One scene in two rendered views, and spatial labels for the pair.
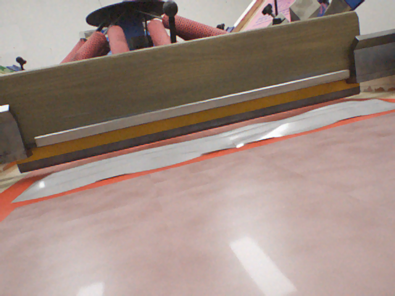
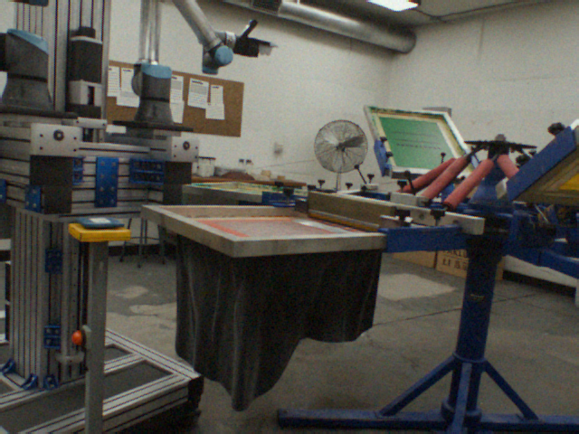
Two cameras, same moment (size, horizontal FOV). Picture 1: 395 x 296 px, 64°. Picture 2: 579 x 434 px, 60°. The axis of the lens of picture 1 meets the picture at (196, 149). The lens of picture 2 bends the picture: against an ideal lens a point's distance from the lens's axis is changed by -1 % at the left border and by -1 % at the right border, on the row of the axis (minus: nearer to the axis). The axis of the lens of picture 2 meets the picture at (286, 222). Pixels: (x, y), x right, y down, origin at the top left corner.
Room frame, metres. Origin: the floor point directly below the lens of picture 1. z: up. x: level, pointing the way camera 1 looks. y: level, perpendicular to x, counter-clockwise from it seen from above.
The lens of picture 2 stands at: (-0.55, -1.43, 1.19)
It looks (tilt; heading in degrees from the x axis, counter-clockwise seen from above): 8 degrees down; 64
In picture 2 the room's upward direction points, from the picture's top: 5 degrees clockwise
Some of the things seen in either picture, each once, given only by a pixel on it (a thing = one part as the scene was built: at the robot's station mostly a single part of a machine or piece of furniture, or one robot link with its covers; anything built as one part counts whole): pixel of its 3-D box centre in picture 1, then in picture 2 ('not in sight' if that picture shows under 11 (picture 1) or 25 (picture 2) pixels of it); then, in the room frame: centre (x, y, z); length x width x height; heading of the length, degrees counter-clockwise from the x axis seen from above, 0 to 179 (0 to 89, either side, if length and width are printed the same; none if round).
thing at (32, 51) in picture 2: not in sight; (25, 54); (-0.62, 0.38, 1.42); 0.13 x 0.12 x 0.14; 2
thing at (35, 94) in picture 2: not in sight; (27, 92); (-0.61, 0.38, 1.31); 0.15 x 0.15 x 0.10
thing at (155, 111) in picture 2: not in sight; (154, 110); (-0.17, 0.61, 1.31); 0.15 x 0.15 x 0.10
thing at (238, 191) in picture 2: not in sight; (299, 181); (0.61, 0.83, 1.05); 1.08 x 0.61 x 0.23; 130
